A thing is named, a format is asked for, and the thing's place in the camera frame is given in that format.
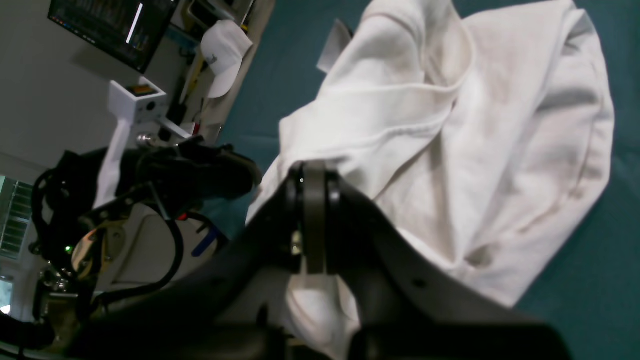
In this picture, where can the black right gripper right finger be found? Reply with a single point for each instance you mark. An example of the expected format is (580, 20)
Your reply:
(409, 309)

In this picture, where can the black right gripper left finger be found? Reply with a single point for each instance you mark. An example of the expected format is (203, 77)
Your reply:
(228, 309)

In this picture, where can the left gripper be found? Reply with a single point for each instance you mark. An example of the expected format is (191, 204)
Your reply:
(181, 174)

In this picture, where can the white T-shirt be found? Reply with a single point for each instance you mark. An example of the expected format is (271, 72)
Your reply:
(485, 140)

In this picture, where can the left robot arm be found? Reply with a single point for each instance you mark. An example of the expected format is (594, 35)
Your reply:
(80, 207)

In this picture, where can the white cap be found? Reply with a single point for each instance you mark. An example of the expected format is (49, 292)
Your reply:
(224, 47)

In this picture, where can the dark computer monitor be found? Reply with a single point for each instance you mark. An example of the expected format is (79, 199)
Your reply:
(130, 31)

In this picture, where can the teal table cloth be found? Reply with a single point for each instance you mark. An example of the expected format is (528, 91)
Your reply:
(590, 291)

